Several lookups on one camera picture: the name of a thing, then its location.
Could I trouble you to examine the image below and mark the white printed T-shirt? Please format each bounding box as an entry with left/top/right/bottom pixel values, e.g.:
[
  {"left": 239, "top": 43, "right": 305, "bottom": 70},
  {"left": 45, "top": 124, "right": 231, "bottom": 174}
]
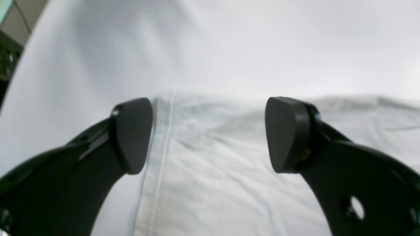
[{"left": 134, "top": 89, "right": 420, "bottom": 236}]

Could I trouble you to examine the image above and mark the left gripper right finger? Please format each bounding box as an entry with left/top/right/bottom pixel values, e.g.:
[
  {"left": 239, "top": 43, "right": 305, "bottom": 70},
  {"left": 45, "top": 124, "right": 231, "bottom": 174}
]
[{"left": 264, "top": 97, "right": 420, "bottom": 236}]

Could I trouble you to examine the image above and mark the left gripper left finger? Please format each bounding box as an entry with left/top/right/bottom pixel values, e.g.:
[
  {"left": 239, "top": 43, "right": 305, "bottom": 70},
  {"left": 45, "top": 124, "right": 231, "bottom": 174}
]
[{"left": 1, "top": 98, "right": 153, "bottom": 236}]

